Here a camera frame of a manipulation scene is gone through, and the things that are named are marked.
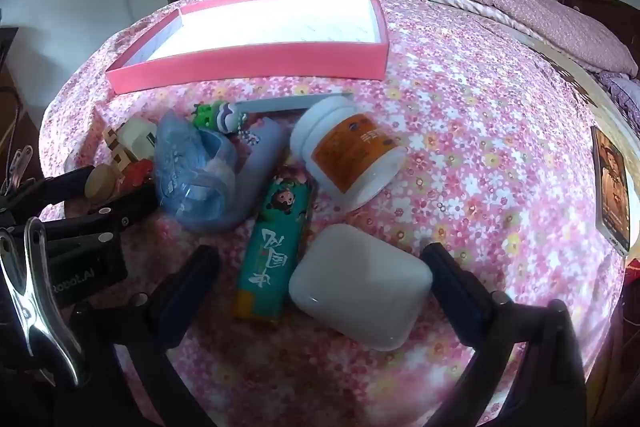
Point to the pink shallow cardboard box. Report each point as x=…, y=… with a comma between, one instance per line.
x=250, y=62

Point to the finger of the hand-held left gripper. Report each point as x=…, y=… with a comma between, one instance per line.
x=125, y=209
x=60, y=187

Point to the white bottle orange label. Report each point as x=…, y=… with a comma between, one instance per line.
x=350, y=147

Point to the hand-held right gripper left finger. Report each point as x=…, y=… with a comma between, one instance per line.
x=175, y=307

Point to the dark red small bottle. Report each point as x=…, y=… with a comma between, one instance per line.
x=137, y=172

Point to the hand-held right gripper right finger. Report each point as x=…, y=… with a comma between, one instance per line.
x=460, y=302

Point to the dark wooden headboard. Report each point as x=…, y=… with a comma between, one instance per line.
x=605, y=17

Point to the blue correction tape dispenser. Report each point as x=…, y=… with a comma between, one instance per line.
x=185, y=167

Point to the white earbud case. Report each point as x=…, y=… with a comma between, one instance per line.
x=360, y=287

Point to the notched wooden block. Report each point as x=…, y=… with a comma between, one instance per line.
x=112, y=144

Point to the green cartoon lighter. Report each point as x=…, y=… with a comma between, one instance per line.
x=275, y=252

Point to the purple frilled pillow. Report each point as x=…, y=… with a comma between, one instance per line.
x=620, y=94

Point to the white charger plug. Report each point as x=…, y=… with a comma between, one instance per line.
x=137, y=137

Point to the grey toothed plastic strip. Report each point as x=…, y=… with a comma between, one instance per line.
x=295, y=103

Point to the small picture book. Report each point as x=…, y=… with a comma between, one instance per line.
x=612, y=192

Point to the pink floral bedsheet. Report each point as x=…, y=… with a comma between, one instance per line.
x=475, y=132

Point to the round wooden piece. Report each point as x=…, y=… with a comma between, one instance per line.
x=102, y=182

